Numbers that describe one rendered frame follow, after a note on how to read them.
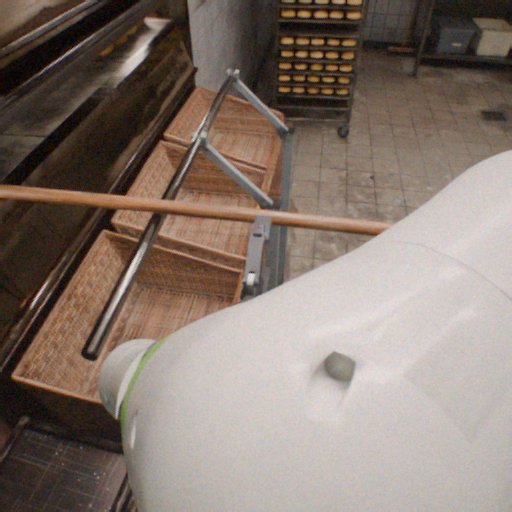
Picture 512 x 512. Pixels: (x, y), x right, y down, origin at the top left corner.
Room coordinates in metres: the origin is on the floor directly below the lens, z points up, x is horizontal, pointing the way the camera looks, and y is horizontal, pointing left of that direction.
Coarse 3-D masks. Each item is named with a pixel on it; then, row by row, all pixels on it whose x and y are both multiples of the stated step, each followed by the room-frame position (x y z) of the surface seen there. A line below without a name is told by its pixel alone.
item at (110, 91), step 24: (168, 24) 2.11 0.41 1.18; (144, 48) 1.78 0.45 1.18; (120, 72) 1.52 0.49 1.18; (96, 96) 1.31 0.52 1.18; (72, 120) 1.14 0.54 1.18; (96, 120) 1.21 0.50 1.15; (48, 144) 1.00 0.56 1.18; (72, 144) 1.06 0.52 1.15; (24, 168) 0.89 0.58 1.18; (48, 168) 0.93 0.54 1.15; (0, 216) 0.72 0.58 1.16
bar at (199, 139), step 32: (224, 96) 1.34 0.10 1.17; (288, 128) 1.52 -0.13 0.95; (192, 160) 0.94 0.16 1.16; (224, 160) 1.06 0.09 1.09; (288, 160) 1.49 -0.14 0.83; (256, 192) 1.04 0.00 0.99; (288, 192) 1.49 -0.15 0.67; (160, 224) 0.68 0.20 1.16; (128, 288) 0.50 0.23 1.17; (96, 352) 0.36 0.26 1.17
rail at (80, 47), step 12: (144, 0) 1.39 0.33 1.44; (132, 12) 1.29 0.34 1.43; (108, 24) 1.14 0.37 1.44; (120, 24) 1.20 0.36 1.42; (96, 36) 1.06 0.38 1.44; (72, 48) 0.96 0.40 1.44; (84, 48) 0.99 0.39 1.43; (60, 60) 0.89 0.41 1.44; (72, 60) 0.93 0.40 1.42; (36, 72) 0.82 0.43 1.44; (48, 72) 0.84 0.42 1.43; (24, 84) 0.76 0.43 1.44; (36, 84) 0.79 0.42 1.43; (12, 96) 0.72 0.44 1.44; (24, 96) 0.75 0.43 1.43; (0, 108) 0.68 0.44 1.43
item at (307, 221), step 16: (0, 192) 0.75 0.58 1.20; (16, 192) 0.75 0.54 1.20; (32, 192) 0.75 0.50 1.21; (48, 192) 0.74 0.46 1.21; (64, 192) 0.74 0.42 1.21; (80, 192) 0.74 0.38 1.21; (112, 208) 0.71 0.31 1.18; (128, 208) 0.71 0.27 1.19; (144, 208) 0.70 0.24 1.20; (160, 208) 0.70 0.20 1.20; (176, 208) 0.69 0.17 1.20; (192, 208) 0.69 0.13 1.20; (208, 208) 0.69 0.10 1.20; (224, 208) 0.69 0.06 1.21; (240, 208) 0.69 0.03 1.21; (272, 224) 0.66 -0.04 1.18; (288, 224) 0.65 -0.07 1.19; (304, 224) 0.65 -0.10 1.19; (320, 224) 0.65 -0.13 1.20; (336, 224) 0.64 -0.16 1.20; (352, 224) 0.64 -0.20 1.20; (368, 224) 0.64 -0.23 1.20; (384, 224) 0.64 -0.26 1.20
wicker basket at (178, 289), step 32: (96, 256) 0.93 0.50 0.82; (128, 256) 1.01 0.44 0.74; (160, 256) 0.99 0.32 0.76; (192, 256) 0.98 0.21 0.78; (96, 288) 0.85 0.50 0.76; (160, 288) 1.00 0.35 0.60; (224, 288) 0.96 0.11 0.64; (64, 320) 0.69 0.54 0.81; (96, 320) 0.77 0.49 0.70; (128, 320) 0.86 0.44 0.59; (160, 320) 0.86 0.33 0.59; (192, 320) 0.86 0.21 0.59; (32, 352) 0.57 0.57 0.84; (64, 352) 0.63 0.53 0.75; (32, 384) 0.48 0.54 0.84; (64, 384) 0.56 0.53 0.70; (96, 384) 0.62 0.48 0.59; (64, 416) 0.48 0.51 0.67; (96, 416) 0.46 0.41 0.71
